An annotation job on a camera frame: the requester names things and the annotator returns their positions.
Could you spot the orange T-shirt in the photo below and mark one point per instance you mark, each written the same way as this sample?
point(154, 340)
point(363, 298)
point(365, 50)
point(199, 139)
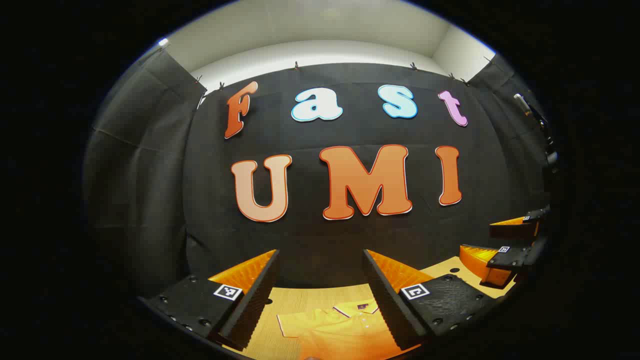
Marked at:
point(335, 332)

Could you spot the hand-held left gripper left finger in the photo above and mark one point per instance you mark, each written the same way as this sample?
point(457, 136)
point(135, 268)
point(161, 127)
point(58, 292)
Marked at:
point(255, 300)

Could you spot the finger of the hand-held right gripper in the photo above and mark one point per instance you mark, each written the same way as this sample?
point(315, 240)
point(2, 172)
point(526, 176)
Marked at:
point(512, 257)
point(515, 231)

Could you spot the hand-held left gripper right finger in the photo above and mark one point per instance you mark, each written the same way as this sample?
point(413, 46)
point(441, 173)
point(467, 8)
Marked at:
point(387, 305)

